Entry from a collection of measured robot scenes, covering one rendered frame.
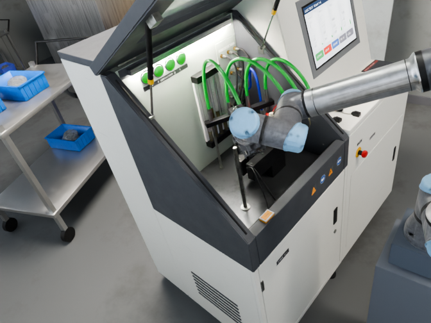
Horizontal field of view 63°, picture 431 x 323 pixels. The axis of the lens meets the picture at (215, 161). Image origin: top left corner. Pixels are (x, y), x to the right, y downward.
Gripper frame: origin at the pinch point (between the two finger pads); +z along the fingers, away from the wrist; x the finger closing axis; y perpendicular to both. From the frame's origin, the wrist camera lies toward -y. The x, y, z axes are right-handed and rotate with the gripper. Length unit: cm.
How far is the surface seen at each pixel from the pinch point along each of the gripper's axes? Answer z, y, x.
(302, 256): 44, 49, 1
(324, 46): 46, -34, 52
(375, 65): 76, -22, 81
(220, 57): 29, -44, 5
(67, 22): 212, -241, -116
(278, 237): 16.1, 35.2, -5.1
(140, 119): -7.6, -20.4, -30.1
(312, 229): 41, 40, 9
